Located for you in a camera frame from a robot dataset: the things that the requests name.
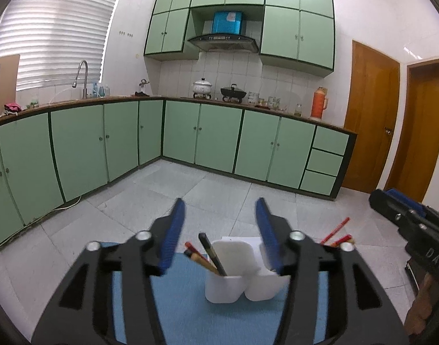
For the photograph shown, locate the wooden door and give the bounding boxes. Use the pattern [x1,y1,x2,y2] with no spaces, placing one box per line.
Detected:
[384,58,439,204]
[342,40,400,194]

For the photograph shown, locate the chrome kitchen faucet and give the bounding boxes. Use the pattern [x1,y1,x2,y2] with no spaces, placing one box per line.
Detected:
[72,60,89,99]

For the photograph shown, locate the white power cable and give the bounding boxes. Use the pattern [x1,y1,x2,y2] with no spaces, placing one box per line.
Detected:
[53,195,82,211]

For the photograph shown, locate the white lidded pot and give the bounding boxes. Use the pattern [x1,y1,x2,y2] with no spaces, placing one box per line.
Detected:
[192,78,213,95]

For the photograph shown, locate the orange thermos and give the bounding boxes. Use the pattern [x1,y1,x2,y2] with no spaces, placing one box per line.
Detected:
[310,87,328,121]

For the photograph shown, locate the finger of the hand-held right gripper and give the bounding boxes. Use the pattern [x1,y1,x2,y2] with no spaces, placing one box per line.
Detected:
[369,189,426,239]
[386,188,425,217]

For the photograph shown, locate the green base cabinets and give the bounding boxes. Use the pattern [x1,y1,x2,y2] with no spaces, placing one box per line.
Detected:
[0,95,358,250]

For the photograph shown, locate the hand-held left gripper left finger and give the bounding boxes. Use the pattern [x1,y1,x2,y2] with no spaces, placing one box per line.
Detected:
[30,198,187,345]

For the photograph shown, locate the black wok with lid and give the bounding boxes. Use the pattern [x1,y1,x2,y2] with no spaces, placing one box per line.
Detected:
[220,84,248,98]

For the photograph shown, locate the person's right hand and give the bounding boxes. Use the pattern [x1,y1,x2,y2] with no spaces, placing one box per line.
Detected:
[405,273,434,336]

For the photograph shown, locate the light wooden chopstick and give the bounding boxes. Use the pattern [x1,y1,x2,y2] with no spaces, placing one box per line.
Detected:
[191,253,219,274]

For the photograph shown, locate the beige chopstick red patterned end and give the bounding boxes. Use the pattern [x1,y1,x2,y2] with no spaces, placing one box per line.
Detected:
[185,241,209,263]

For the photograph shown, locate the white window blind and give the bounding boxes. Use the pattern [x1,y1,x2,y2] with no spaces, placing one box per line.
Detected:
[0,0,126,92]

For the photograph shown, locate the black range hood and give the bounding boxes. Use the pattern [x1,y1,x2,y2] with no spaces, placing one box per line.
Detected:
[187,34,259,54]

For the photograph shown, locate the blue hood chimney cover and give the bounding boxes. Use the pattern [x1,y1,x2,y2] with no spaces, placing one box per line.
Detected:
[211,11,246,36]

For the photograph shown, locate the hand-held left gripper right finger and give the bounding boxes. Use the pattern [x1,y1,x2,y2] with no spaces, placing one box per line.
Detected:
[254,197,409,345]

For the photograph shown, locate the white two-compartment utensil holder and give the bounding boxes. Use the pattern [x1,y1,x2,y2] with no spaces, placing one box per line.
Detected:
[205,236,292,304]

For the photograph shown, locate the green wall cabinets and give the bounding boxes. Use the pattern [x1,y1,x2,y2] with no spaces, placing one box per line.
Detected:
[144,0,336,78]

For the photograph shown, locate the blue table mat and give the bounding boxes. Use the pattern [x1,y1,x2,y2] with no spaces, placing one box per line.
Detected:
[112,241,331,345]

